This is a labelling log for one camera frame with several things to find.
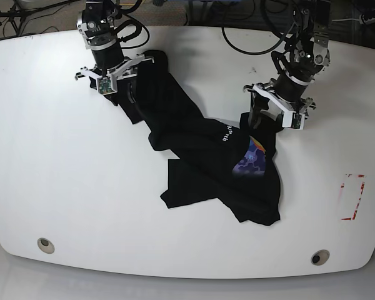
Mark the black tripod stand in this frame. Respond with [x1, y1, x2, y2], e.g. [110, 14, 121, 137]
[0, 0, 77, 38]

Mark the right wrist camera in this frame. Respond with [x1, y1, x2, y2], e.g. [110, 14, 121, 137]
[96, 77, 118, 96]

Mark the white power strip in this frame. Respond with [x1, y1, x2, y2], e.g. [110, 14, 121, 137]
[359, 9, 375, 25]

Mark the table cable grommet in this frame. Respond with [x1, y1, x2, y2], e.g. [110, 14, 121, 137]
[37, 238, 55, 254]
[311, 249, 330, 266]

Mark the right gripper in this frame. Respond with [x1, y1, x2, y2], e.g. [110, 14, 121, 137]
[74, 42, 154, 103]

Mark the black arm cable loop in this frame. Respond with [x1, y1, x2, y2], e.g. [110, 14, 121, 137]
[112, 19, 151, 51]
[221, 24, 298, 56]

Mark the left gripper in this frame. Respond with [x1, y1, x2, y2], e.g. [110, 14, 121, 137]
[243, 74, 316, 129]

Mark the left table cable grommet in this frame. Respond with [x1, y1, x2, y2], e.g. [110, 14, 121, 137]
[37, 238, 55, 254]

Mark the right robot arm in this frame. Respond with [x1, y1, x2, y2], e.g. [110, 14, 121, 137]
[74, 1, 154, 106]

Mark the black graphic T-shirt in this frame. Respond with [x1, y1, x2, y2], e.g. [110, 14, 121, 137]
[89, 49, 284, 227]

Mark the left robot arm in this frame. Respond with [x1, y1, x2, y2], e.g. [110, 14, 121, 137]
[244, 1, 331, 129]

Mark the black arm cable loop left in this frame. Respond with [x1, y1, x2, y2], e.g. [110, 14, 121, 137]
[221, 24, 298, 56]

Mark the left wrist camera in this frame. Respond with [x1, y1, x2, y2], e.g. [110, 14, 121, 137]
[282, 111, 306, 130]

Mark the red tape rectangle marking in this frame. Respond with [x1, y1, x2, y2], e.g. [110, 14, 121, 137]
[337, 174, 366, 221]

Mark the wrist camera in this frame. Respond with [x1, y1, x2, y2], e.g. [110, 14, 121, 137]
[282, 111, 306, 130]
[96, 77, 118, 96]

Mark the right table cable grommet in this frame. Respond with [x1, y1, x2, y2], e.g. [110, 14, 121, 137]
[311, 249, 330, 266]

